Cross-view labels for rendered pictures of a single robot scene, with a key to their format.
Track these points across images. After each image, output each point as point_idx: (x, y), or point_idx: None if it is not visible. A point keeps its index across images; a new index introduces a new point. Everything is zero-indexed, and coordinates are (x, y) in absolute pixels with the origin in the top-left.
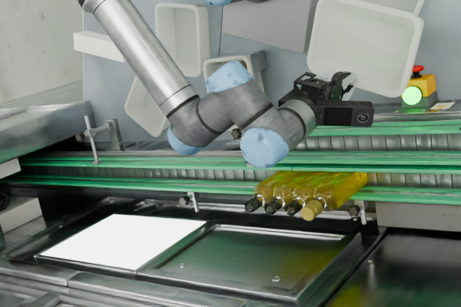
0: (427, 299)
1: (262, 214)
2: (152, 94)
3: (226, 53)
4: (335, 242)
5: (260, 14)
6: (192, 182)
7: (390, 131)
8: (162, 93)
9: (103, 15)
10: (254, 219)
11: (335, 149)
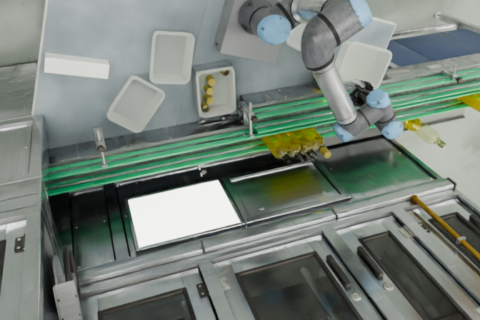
0: (380, 176)
1: (226, 164)
2: (344, 113)
3: (197, 63)
4: (313, 166)
5: (251, 41)
6: (190, 158)
7: None
8: (351, 112)
9: (331, 74)
10: (228, 168)
11: (290, 116)
